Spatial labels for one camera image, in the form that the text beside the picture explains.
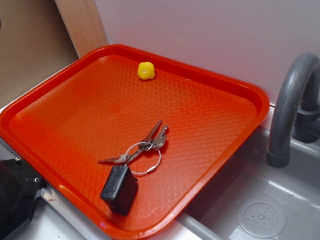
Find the grey plastic faucet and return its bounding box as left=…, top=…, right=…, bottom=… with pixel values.
left=267, top=53, right=320, bottom=168

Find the yellow rubber duck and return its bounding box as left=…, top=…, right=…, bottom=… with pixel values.
left=138, top=62, right=156, bottom=81

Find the black box key fob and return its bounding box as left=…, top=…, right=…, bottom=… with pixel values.
left=100, top=165, right=138, bottom=216

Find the grey plastic sink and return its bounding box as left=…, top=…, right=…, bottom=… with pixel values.
left=174, top=126, right=320, bottom=240

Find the silver key bunch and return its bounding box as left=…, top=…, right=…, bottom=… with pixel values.
left=98, top=120, right=169, bottom=165

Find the wire cable key ring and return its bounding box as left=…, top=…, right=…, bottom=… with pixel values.
left=124, top=141, right=163, bottom=177

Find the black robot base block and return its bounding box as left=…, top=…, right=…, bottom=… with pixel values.
left=0, top=157, right=44, bottom=240

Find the orange plastic tray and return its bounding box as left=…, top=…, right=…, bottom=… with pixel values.
left=0, top=45, right=270, bottom=240

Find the light wooden board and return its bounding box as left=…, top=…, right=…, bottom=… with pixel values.
left=55, top=0, right=109, bottom=58

